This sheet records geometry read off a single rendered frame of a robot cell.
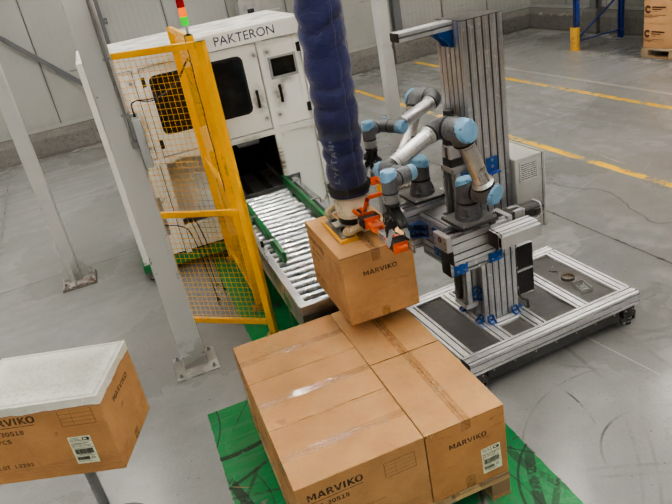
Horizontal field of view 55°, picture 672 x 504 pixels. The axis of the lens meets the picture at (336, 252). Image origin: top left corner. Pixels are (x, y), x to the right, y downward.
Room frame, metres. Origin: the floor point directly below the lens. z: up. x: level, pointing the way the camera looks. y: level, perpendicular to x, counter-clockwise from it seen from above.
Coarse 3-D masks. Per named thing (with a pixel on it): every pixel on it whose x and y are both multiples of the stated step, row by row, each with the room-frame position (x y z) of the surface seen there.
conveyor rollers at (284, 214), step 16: (272, 192) 5.55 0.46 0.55; (288, 192) 5.48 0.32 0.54; (256, 208) 5.23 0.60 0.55; (272, 208) 5.16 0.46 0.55; (288, 208) 5.10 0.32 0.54; (304, 208) 5.05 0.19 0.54; (272, 224) 4.80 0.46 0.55; (288, 224) 4.74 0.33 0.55; (304, 224) 4.68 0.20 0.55; (288, 240) 4.45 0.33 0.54; (304, 240) 4.39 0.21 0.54; (272, 256) 4.23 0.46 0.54; (288, 256) 4.17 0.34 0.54; (304, 256) 4.11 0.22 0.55; (288, 272) 3.91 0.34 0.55; (304, 272) 3.91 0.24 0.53; (304, 288) 3.64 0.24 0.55; (320, 288) 3.65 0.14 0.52
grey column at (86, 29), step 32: (64, 0) 3.78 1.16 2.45; (96, 32) 3.80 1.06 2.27; (96, 64) 3.80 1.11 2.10; (96, 96) 3.78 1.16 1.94; (128, 128) 3.79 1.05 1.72; (128, 160) 3.80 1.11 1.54; (128, 192) 3.78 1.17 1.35; (160, 224) 3.82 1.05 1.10; (160, 256) 3.80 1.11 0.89; (160, 288) 3.78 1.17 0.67; (192, 320) 3.82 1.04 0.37; (192, 352) 3.80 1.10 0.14
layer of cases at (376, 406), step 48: (288, 336) 3.12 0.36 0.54; (336, 336) 3.03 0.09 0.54; (384, 336) 2.94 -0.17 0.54; (432, 336) 2.85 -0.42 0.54; (288, 384) 2.68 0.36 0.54; (336, 384) 2.60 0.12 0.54; (384, 384) 2.53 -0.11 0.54; (432, 384) 2.46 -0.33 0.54; (480, 384) 2.40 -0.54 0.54; (288, 432) 2.32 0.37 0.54; (336, 432) 2.26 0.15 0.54; (384, 432) 2.20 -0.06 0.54; (432, 432) 2.15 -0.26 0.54; (480, 432) 2.20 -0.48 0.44; (288, 480) 2.03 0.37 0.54; (336, 480) 2.01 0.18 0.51; (384, 480) 2.07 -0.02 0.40; (432, 480) 2.13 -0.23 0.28; (480, 480) 2.19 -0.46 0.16
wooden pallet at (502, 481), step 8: (256, 424) 2.93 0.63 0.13; (264, 448) 2.85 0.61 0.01; (272, 464) 2.71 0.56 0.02; (504, 472) 2.23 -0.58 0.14; (488, 480) 2.20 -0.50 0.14; (496, 480) 2.21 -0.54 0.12; (504, 480) 2.23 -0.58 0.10; (280, 488) 2.54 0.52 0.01; (472, 488) 2.18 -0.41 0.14; (480, 488) 2.19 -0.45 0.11; (488, 488) 2.24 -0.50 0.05; (496, 488) 2.21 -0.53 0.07; (504, 488) 2.23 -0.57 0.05; (456, 496) 2.16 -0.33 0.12; (464, 496) 2.17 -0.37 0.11; (496, 496) 2.21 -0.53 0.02
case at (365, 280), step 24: (336, 216) 3.46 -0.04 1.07; (312, 240) 3.37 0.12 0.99; (336, 240) 3.13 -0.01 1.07; (360, 240) 3.07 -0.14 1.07; (336, 264) 2.97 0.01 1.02; (360, 264) 2.92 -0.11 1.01; (384, 264) 2.96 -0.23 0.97; (408, 264) 2.99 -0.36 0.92; (336, 288) 3.06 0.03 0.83; (360, 288) 2.92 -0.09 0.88; (384, 288) 2.95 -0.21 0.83; (408, 288) 2.98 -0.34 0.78; (360, 312) 2.91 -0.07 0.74; (384, 312) 2.94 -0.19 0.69
